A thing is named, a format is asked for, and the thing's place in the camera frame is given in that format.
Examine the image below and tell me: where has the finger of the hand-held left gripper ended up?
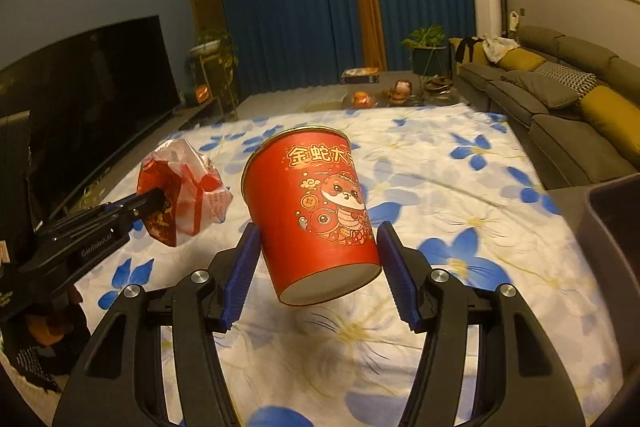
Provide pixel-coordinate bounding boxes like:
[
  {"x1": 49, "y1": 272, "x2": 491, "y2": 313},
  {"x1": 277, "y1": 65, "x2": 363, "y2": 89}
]
[{"x1": 101, "y1": 189, "x2": 168, "y2": 233}]

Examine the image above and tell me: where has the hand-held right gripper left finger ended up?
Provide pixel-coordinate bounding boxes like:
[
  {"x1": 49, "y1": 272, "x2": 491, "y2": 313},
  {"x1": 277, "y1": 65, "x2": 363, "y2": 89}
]
[{"x1": 52, "y1": 222, "x2": 263, "y2": 427}]

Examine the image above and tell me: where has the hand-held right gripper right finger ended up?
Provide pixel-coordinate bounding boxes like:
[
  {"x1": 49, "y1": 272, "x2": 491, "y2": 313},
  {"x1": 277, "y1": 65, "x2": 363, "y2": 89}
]
[{"x1": 376, "y1": 222, "x2": 586, "y2": 427}]

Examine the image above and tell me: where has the red and white plastic bag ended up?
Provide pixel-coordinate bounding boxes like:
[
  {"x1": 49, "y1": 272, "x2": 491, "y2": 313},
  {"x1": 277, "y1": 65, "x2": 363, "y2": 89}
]
[{"x1": 136, "y1": 138, "x2": 235, "y2": 249}]

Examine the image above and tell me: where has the red paper tub gold rim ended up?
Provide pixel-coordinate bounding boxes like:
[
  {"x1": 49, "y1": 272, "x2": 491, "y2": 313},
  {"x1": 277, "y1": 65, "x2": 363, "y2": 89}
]
[{"x1": 241, "y1": 125, "x2": 383, "y2": 306}]

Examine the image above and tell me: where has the grey plastic bin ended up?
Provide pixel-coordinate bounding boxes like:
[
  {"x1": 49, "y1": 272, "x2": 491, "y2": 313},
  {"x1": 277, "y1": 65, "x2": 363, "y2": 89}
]
[{"x1": 580, "y1": 173, "x2": 640, "y2": 298}]

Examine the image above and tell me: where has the person's left hand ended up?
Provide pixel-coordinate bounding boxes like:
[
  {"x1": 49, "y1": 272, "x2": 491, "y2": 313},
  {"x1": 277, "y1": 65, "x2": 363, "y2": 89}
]
[{"x1": 25, "y1": 289, "x2": 86, "y2": 345}]

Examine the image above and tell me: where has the blue floral bed sheet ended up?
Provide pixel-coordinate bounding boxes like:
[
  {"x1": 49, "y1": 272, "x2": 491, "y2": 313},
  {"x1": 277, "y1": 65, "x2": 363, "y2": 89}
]
[{"x1": 47, "y1": 103, "x2": 626, "y2": 427}]

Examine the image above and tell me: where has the black television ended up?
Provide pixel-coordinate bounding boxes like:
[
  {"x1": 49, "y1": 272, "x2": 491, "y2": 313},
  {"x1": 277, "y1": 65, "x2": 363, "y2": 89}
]
[{"x1": 0, "y1": 14, "x2": 182, "y2": 228}]

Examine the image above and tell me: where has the tv stand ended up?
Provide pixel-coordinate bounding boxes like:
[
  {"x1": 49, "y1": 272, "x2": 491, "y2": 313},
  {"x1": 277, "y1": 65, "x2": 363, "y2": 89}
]
[{"x1": 50, "y1": 97, "x2": 221, "y2": 220}]

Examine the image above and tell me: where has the trailing plant on stand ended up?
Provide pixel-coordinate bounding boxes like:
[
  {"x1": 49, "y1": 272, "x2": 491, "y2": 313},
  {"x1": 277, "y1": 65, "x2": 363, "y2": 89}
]
[{"x1": 189, "y1": 29, "x2": 240, "y2": 112}]

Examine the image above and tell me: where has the pig figurine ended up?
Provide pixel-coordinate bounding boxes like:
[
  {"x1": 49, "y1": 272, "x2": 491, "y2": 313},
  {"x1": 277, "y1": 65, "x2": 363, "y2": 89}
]
[{"x1": 389, "y1": 79, "x2": 412, "y2": 104}]

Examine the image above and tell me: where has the brown tray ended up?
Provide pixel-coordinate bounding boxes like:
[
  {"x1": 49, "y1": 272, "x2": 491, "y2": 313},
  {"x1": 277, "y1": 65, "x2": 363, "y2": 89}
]
[{"x1": 422, "y1": 77, "x2": 453, "y2": 96}]

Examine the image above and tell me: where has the flat printed box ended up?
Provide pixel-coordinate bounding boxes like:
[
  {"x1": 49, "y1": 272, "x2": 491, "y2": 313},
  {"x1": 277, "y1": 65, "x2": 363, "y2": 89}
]
[{"x1": 341, "y1": 67, "x2": 382, "y2": 84}]

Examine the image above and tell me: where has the grey sectional sofa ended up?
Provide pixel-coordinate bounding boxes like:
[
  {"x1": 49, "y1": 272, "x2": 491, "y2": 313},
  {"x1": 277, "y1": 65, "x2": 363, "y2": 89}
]
[{"x1": 449, "y1": 25, "x2": 640, "y2": 195}]

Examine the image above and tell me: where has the potted plant dark pot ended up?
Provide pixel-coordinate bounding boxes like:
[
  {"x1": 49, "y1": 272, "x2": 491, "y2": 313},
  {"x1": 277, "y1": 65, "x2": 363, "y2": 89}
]
[{"x1": 401, "y1": 25, "x2": 448, "y2": 78}]

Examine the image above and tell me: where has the grey pillow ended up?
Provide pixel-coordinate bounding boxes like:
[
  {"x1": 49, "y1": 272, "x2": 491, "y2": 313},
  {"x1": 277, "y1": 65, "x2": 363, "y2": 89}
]
[{"x1": 502, "y1": 71, "x2": 581, "y2": 109}]

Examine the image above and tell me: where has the black garment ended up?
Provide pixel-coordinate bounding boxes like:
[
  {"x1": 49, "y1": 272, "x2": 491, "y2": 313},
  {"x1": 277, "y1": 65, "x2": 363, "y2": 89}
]
[{"x1": 455, "y1": 38, "x2": 483, "y2": 68}]

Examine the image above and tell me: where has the white cloth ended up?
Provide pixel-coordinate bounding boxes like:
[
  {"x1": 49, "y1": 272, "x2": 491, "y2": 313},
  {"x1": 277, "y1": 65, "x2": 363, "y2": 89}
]
[{"x1": 481, "y1": 35, "x2": 518, "y2": 62}]

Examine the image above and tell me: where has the houndstooth pillow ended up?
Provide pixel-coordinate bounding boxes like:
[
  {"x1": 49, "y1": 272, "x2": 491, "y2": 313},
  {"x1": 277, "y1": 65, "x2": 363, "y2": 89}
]
[{"x1": 535, "y1": 61, "x2": 598, "y2": 95}]

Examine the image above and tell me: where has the large yellow pillow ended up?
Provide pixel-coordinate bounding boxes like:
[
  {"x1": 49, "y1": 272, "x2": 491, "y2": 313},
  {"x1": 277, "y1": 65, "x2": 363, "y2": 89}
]
[{"x1": 580, "y1": 85, "x2": 640, "y2": 158}]

